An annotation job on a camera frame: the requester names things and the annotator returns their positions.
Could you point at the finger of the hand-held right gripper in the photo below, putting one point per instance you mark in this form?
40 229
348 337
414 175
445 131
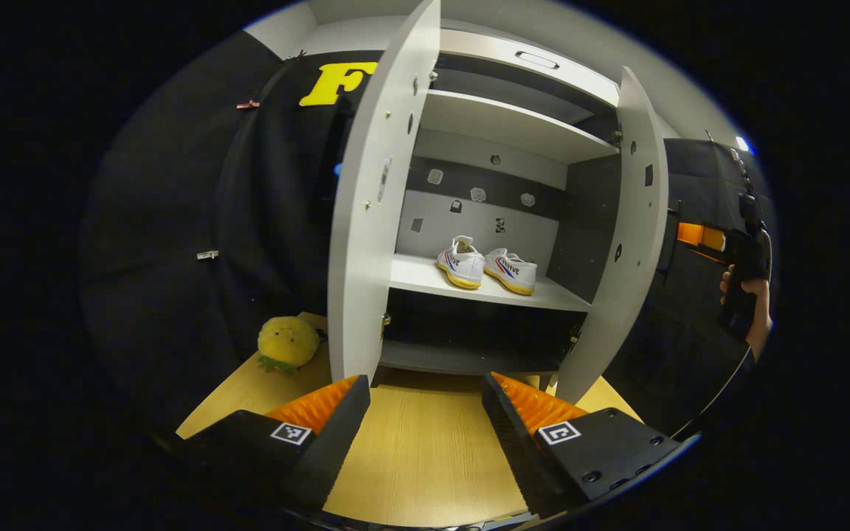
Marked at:
698 236

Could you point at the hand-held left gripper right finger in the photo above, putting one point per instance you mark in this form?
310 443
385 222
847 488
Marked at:
517 457

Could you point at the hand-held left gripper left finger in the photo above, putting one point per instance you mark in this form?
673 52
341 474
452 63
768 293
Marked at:
333 457

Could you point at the white shoe cabinet door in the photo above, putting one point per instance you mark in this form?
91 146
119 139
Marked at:
631 243
373 221

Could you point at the white canvas shoe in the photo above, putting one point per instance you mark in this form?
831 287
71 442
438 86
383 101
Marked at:
513 271
463 265

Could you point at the white shoe cabinet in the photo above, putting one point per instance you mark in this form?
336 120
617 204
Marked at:
499 122

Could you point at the metal door hinge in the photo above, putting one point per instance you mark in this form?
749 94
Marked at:
386 324

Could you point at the white cabinet drawer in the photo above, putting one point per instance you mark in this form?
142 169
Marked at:
484 55

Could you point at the yellow pineapple plush toy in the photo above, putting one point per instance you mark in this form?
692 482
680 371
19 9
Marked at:
288 341

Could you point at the red cloth clip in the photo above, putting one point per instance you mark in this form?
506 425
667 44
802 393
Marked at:
248 105

